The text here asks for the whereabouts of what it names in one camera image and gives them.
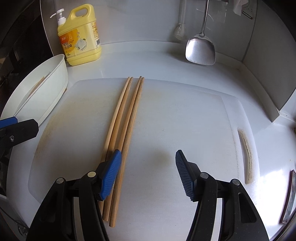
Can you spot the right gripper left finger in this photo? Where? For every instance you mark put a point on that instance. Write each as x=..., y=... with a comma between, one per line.
x=98, y=184

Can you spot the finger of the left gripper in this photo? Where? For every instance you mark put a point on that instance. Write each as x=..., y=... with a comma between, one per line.
x=8, y=121
x=17, y=133

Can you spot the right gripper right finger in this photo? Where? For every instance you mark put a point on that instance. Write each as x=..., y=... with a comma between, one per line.
x=197, y=185

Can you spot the lone wooden chopstick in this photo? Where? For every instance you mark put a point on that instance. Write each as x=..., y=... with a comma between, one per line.
x=36, y=85

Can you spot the white round basin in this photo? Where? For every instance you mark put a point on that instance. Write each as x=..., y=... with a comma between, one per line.
x=41, y=102

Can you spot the white plastic cutting board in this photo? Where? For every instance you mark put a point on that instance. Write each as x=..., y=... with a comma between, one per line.
x=210, y=127

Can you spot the dark framed object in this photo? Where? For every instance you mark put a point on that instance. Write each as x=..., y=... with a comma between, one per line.
x=289, y=200

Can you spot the yellow dish soap bottle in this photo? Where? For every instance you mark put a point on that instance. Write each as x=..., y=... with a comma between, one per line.
x=78, y=35

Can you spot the steel wok spatula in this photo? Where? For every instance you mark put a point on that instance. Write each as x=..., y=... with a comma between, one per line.
x=199, y=48

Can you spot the wall hook with tag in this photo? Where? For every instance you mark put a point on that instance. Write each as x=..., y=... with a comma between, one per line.
x=242, y=7

